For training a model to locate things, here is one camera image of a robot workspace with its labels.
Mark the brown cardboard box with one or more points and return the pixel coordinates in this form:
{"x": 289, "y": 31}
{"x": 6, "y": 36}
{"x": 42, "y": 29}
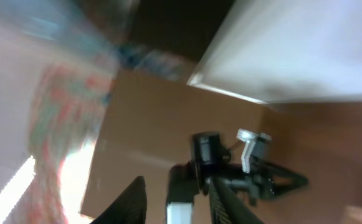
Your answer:
{"x": 147, "y": 129}

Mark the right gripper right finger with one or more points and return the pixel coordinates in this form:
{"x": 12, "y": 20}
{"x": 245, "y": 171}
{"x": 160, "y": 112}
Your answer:
{"x": 226, "y": 207}

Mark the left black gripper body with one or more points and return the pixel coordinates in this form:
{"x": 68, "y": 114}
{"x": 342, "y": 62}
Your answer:
{"x": 260, "y": 179}

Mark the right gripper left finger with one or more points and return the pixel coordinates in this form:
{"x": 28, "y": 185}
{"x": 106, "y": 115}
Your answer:
{"x": 128, "y": 208}

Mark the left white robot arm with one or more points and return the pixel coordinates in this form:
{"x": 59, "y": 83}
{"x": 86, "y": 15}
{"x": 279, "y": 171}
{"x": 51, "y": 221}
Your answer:
{"x": 182, "y": 189}

